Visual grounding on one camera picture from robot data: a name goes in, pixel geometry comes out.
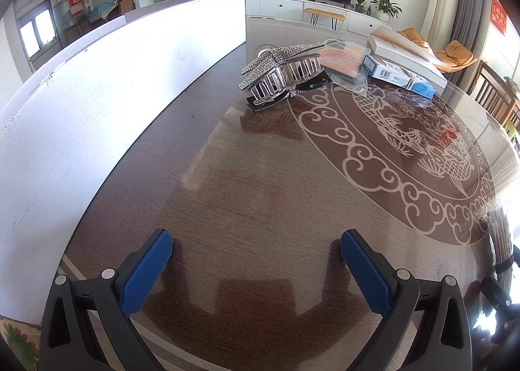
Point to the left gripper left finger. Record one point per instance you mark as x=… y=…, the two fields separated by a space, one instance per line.
x=68 y=340

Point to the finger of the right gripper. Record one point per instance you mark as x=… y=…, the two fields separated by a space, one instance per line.
x=507 y=313

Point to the small dark potted plant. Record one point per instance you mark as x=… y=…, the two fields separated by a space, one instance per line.
x=360 y=6

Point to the white tv cabinet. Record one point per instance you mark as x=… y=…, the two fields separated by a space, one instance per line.
x=356 y=23

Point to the wooden dining chair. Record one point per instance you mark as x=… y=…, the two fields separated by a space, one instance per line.
x=493 y=93

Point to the orange lounge chair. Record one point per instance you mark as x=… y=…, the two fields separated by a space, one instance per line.
x=454 y=58

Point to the small wooden bench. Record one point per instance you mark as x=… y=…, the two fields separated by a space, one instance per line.
x=337 y=19

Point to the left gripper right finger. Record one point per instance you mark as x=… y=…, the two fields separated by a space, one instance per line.
x=442 y=340

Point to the phone case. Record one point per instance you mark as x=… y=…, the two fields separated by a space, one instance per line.
x=342 y=61

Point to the dining table with chairs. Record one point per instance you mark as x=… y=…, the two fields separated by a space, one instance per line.
x=104 y=13

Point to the rhinestone hair claw clip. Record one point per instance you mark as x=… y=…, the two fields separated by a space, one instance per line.
x=281 y=73

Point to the blue white nail cream box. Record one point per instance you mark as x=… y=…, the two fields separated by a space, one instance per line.
x=388 y=72

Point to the potted green plant right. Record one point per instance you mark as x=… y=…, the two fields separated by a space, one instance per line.
x=386 y=9

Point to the bundle of wooden sticks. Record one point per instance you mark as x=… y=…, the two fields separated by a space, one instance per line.
x=498 y=229

